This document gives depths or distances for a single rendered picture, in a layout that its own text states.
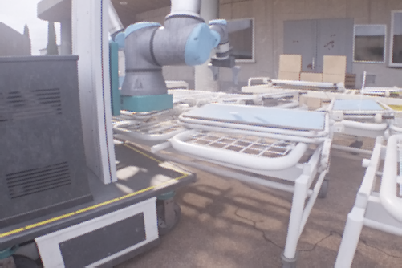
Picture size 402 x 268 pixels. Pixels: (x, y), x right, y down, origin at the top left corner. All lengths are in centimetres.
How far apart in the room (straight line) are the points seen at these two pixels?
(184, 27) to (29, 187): 73
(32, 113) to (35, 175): 20
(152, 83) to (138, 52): 13
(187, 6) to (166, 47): 17
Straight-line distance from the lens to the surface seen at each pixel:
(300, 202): 81
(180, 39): 83
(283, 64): 466
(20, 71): 82
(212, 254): 116
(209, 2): 603
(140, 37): 93
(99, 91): 99
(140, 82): 92
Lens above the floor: 78
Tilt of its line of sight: 11 degrees down
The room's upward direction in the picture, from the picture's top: straight up
